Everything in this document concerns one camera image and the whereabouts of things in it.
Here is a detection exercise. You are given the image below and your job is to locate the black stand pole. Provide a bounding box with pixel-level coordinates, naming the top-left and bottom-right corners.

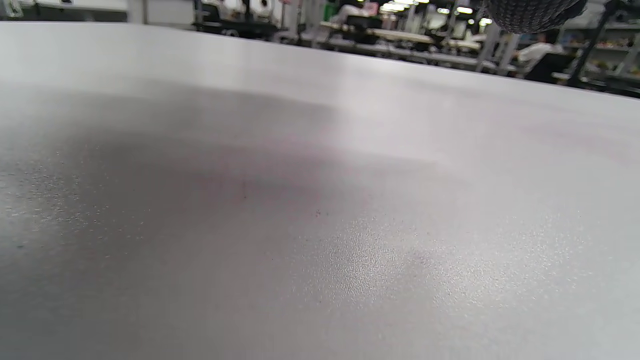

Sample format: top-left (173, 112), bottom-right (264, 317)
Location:
top-left (566, 0), bottom-right (640, 89)

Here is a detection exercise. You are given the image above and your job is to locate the long beige workbench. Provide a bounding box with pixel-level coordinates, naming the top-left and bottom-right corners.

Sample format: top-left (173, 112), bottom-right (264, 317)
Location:
top-left (319, 20), bottom-right (483, 52)

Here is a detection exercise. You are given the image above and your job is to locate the black office chair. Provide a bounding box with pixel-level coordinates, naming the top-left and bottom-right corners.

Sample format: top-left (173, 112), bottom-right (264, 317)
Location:
top-left (524, 52), bottom-right (577, 84)

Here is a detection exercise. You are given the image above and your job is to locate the person's left hand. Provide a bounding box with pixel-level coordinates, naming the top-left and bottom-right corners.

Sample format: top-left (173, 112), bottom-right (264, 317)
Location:
top-left (484, 0), bottom-right (589, 35)

